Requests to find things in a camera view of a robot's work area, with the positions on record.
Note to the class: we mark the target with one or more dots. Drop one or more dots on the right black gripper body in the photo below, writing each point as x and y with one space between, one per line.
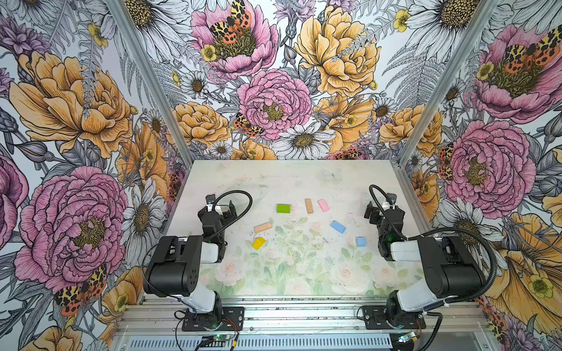
377 210

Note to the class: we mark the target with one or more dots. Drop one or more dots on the natural wood block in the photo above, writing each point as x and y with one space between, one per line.
309 206
262 228

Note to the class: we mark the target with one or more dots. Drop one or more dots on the blue long wood block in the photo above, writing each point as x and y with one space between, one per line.
338 227

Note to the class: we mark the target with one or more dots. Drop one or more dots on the green wood block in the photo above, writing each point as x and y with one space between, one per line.
283 208

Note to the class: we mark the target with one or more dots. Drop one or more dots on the pink wood block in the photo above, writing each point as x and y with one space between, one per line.
323 205

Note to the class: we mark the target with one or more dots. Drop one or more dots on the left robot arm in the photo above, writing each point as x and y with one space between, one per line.
173 271

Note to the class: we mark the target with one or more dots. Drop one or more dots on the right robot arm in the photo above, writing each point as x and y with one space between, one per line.
449 271

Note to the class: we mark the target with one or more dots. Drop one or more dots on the light blue small block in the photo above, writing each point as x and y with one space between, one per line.
361 242

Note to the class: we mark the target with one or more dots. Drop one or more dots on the yellow wood block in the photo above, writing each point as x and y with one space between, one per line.
258 243

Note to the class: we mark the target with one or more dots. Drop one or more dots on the vented metal grille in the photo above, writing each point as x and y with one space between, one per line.
376 341

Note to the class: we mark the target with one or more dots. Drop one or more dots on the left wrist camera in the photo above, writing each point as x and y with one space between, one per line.
211 202

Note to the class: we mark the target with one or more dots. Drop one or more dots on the right corner aluminium post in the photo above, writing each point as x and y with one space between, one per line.
472 34

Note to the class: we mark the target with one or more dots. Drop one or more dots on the corner aluminium post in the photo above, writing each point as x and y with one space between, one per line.
472 34
126 27

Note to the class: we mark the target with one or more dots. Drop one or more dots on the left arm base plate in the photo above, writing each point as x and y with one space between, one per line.
230 319

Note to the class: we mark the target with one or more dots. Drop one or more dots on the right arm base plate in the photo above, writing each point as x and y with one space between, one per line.
377 317

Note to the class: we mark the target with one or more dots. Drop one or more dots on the aluminium rail frame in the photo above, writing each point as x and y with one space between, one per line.
276 315

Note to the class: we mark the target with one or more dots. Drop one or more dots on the left corner aluminium post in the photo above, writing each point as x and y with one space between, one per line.
126 27

